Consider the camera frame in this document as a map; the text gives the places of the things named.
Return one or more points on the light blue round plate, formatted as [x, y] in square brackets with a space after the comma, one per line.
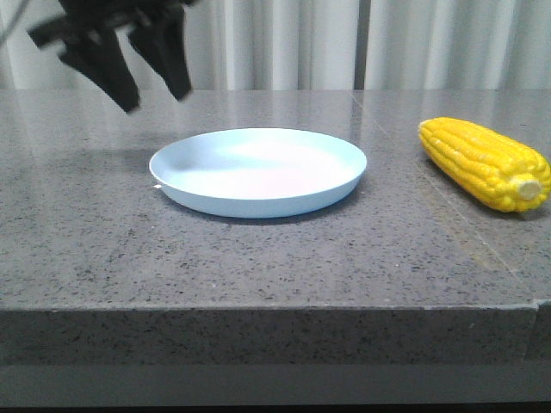
[258, 173]

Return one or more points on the white pleated curtain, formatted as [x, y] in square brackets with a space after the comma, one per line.
[283, 45]

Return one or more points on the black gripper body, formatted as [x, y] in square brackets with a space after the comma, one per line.
[82, 17]

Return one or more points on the yellow corn cob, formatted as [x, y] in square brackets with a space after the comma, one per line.
[498, 171]

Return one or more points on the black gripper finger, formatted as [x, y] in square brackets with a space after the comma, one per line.
[160, 44]
[98, 56]

